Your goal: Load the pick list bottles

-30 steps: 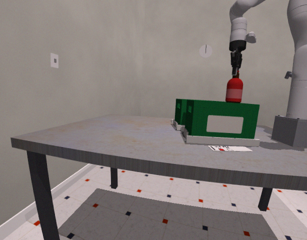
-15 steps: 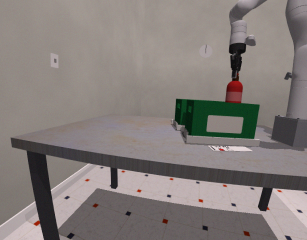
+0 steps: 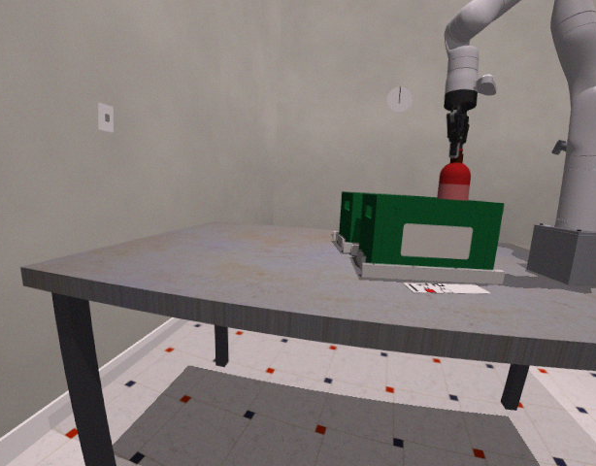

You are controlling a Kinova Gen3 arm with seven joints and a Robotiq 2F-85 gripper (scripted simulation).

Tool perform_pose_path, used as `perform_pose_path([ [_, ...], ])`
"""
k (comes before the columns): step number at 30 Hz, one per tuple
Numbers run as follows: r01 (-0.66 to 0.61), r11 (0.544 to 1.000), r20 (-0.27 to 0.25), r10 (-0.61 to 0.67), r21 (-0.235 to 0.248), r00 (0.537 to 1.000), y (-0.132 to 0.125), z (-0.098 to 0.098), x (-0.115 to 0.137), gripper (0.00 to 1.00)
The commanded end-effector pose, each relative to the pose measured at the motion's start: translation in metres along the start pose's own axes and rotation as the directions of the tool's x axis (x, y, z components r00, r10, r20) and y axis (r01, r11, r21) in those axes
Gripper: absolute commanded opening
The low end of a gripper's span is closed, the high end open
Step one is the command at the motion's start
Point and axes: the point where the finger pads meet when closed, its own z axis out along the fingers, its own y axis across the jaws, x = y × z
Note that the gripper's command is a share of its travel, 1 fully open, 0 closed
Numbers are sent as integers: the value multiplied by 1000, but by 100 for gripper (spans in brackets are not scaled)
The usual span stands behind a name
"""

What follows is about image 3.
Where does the white paper pick list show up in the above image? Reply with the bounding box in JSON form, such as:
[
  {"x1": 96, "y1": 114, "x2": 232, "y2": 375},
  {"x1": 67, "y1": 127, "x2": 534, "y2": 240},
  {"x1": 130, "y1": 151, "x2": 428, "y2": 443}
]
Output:
[{"x1": 404, "y1": 283, "x2": 491, "y2": 294}]

